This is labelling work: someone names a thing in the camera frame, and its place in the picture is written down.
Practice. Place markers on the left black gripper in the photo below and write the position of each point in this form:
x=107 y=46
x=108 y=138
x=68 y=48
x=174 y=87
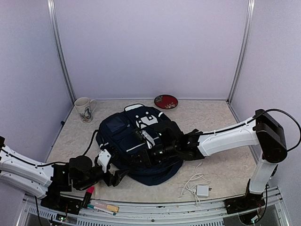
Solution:
x=116 y=179

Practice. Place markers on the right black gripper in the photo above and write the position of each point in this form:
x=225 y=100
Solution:
x=146 y=159

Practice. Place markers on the pink black highlighter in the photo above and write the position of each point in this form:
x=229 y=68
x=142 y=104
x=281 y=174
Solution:
x=87 y=197

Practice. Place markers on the navy blue backpack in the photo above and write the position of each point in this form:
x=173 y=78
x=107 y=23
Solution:
x=116 y=134

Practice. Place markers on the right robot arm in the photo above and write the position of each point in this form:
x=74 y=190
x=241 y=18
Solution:
x=261 y=129

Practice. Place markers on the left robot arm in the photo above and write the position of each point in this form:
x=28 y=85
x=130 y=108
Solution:
x=45 y=180

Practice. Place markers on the teal pen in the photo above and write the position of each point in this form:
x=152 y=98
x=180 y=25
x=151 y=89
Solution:
x=102 y=210

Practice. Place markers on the red floral plate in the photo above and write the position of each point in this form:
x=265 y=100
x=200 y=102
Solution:
x=166 y=101

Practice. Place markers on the white charger adapter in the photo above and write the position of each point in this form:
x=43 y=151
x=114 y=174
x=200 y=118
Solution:
x=202 y=191

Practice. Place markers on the white paper cup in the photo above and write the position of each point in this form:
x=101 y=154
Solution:
x=85 y=108

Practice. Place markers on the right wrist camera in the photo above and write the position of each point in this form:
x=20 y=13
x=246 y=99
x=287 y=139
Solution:
x=142 y=135

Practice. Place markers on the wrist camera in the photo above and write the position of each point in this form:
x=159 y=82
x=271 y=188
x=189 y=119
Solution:
x=104 y=159
x=142 y=135

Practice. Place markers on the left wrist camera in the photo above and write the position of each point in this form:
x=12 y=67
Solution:
x=104 y=159

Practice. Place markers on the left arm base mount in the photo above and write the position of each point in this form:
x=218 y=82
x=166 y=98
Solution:
x=55 y=201

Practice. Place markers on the metal frame rail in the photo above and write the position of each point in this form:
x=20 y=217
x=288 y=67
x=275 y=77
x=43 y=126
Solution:
x=210 y=212

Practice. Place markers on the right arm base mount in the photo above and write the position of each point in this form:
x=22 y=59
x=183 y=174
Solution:
x=246 y=202

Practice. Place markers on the left corner aluminium post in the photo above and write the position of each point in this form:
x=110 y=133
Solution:
x=59 y=49

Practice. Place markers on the corner aluminium post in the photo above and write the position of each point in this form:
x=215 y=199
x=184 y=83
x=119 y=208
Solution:
x=59 y=49
x=243 y=49

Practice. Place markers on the right corner aluminium post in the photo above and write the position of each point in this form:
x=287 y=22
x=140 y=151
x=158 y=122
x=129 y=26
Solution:
x=243 y=49

